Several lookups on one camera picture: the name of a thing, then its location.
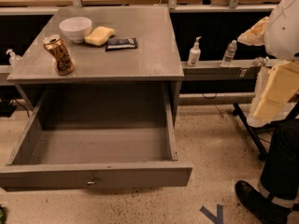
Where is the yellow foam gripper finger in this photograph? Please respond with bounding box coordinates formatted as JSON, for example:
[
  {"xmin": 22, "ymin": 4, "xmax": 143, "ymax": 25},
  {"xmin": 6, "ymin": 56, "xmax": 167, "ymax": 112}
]
[{"xmin": 251, "ymin": 61, "xmax": 299, "ymax": 121}]

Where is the grey top drawer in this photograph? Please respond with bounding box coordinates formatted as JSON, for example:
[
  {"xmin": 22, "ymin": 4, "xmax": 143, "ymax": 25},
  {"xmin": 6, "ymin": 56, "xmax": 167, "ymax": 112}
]
[{"xmin": 0, "ymin": 89, "xmax": 192, "ymax": 190}]

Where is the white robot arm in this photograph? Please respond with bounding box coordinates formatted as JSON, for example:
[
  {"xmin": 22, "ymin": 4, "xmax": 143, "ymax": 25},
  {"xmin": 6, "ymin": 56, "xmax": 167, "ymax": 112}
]
[{"xmin": 248, "ymin": 0, "xmax": 299, "ymax": 127}]

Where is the crumpled plastic bottle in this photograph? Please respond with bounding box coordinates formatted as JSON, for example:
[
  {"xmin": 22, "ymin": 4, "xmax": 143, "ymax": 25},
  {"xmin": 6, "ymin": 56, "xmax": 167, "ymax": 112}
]
[{"xmin": 253, "ymin": 57, "xmax": 270, "ymax": 67}]

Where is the clear water bottle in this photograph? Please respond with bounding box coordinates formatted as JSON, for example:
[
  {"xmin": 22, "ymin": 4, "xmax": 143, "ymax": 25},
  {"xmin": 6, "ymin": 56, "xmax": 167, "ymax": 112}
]
[{"xmin": 221, "ymin": 40, "xmax": 237, "ymax": 67}]

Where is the white pump bottle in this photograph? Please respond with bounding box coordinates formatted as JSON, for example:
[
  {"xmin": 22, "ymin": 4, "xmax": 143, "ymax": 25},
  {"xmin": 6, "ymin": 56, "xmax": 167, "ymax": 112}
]
[{"xmin": 187, "ymin": 36, "xmax": 201, "ymax": 66}]

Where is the dark trouser leg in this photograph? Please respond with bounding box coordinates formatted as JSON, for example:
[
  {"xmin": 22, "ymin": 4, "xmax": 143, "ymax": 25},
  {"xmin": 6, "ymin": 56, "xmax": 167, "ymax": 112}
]
[{"xmin": 258, "ymin": 119, "xmax": 299, "ymax": 208}]

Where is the black shoe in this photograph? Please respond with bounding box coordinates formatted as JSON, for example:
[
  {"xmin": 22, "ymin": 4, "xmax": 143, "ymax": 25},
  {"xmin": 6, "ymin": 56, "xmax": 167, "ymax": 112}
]
[{"xmin": 235, "ymin": 180, "xmax": 291, "ymax": 224}]

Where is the grey wooden cabinet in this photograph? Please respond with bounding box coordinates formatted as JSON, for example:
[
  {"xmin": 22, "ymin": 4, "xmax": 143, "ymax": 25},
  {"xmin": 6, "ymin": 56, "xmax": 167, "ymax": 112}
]
[{"xmin": 7, "ymin": 6, "xmax": 183, "ymax": 114}]

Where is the yellow sponge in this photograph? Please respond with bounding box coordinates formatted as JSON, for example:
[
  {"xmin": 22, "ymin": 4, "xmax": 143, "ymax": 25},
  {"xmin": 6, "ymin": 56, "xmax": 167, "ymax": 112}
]
[{"xmin": 84, "ymin": 26, "xmax": 115, "ymax": 46}]

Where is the white bowl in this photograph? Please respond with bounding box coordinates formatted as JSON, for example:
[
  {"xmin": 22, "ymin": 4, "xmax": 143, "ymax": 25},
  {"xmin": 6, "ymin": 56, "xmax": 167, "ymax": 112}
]
[{"xmin": 59, "ymin": 17, "xmax": 93, "ymax": 43}]

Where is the crushed gold drink can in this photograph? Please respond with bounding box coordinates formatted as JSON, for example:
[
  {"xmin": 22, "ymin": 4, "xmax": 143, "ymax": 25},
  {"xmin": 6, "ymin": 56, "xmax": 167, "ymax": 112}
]
[{"xmin": 43, "ymin": 35, "xmax": 74, "ymax": 76}]

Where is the clear pump bottle left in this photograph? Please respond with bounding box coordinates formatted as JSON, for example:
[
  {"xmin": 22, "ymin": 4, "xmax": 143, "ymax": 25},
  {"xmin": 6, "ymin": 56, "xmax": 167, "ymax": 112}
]
[{"xmin": 7, "ymin": 49, "xmax": 21, "ymax": 66}]

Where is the black stand frame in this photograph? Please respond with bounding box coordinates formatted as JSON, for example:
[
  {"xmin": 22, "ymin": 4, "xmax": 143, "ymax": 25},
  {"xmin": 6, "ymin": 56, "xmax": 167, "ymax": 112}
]
[{"xmin": 232, "ymin": 102, "xmax": 299, "ymax": 161}]

